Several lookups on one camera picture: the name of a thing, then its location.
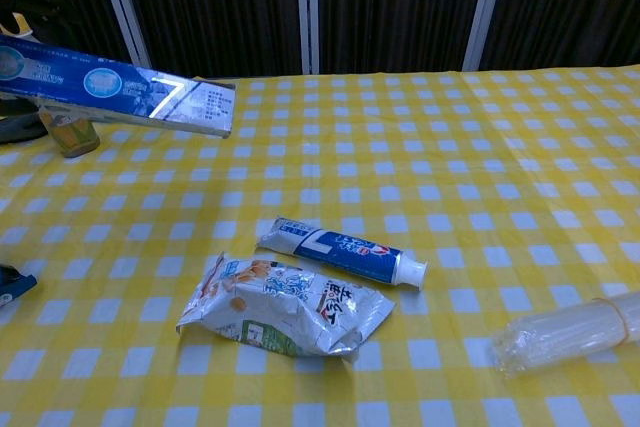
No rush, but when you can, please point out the blue white toothpaste box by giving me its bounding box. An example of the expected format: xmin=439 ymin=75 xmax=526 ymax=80
xmin=0 ymin=35 xmax=237 ymax=140

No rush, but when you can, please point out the blue white toothpaste tube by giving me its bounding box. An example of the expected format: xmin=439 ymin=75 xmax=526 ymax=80
xmin=256 ymin=216 xmax=430 ymax=293

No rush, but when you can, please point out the white crumpled snack bag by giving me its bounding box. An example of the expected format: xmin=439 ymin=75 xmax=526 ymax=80
xmin=174 ymin=252 xmax=396 ymax=364

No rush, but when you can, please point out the clear plastic straw bundle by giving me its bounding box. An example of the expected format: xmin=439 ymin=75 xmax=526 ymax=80
xmin=492 ymin=290 xmax=640 ymax=378

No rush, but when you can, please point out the white partition frame post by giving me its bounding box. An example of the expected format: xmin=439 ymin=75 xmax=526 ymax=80
xmin=295 ymin=0 xmax=321 ymax=76
xmin=92 ymin=0 xmax=152 ymax=68
xmin=462 ymin=0 xmax=510 ymax=72

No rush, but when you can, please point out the tea bottle with yellow cap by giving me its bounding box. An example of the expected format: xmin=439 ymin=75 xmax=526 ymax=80
xmin=0 ymin=11 xmax=101 ymax=159

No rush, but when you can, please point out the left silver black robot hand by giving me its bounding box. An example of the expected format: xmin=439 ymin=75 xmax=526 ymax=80
xmin=0 ymin=91 xmax=39 ymax=116

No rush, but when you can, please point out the yellow white checkered tablecloth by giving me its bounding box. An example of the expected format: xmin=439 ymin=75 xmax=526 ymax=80
xmin=0 ymin=64 xmax=640 ymax=427

